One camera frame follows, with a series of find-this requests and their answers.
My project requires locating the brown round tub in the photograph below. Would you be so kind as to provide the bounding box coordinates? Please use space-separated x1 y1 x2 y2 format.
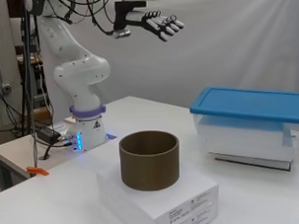
117 128 182 193

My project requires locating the black power adapter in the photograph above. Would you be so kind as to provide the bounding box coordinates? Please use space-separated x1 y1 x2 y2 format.
36 125 62 146

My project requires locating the orange clamp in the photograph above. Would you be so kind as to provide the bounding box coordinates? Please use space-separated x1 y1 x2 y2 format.
26 165 50 178

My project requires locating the black tripod stand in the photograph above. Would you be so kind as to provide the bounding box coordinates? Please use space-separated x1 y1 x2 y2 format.
16 0 44 169

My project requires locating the grey wall socket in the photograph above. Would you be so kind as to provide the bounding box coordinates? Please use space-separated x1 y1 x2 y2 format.
0 82 13 97

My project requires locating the book with dark cover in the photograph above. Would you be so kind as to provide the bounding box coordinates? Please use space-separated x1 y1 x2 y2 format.
209 149 293 175

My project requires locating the blue plastic lid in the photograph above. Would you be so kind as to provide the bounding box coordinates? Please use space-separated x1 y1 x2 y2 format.
188 83 299 129

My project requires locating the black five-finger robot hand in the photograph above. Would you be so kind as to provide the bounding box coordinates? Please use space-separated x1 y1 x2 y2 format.
112 0 187 45

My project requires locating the white hanging sheet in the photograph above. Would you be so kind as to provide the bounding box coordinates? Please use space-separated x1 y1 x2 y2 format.
35 0 299 129

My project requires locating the white flat box stand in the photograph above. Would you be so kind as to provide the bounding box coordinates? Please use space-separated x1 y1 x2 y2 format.
95 162 221 224
98 187 222 224

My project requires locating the black cable bundle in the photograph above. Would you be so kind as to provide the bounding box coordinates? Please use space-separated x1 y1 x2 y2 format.
45 0 117 38

